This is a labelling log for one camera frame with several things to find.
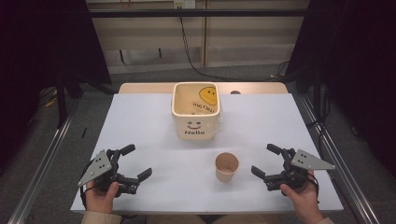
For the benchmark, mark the person's left hand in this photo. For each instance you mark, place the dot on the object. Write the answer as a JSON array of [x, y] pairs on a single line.
[[99, 200]]

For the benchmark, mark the person's right hand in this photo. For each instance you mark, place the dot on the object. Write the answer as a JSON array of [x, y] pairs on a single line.
[[306, 199]]

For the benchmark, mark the small black floor object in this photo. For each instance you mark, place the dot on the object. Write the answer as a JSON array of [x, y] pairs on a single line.
[[84, 132]]

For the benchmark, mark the black horizontal bar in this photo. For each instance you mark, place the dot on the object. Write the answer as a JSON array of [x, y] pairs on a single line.
[[199, 13]]

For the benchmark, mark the white table cover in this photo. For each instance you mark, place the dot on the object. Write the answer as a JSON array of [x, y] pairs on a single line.
[[149, 124]]

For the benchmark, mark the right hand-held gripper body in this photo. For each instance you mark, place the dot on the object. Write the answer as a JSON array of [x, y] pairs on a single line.
[[306, 161]]

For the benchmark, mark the black curtain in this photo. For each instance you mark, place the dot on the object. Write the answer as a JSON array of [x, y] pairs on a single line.
[[358, 62], [43, 40]]

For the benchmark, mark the black metal stand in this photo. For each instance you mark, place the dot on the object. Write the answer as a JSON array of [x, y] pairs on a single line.
[[61, 102]]

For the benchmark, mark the aluminium frame rail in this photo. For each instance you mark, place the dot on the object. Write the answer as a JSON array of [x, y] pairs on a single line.
[[40, 168], [339, 161]]

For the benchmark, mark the white wall socket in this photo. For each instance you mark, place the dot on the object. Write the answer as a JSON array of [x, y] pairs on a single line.
[[184, 3]]

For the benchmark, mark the cream square smiley bin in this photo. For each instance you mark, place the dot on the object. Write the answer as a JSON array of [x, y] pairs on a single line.
[[196, 127]]

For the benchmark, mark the brown paper cup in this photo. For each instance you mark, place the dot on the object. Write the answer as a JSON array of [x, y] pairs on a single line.
[[226, 174]]

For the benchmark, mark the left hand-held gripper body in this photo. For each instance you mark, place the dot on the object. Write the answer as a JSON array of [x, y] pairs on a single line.
[[99, 166]]

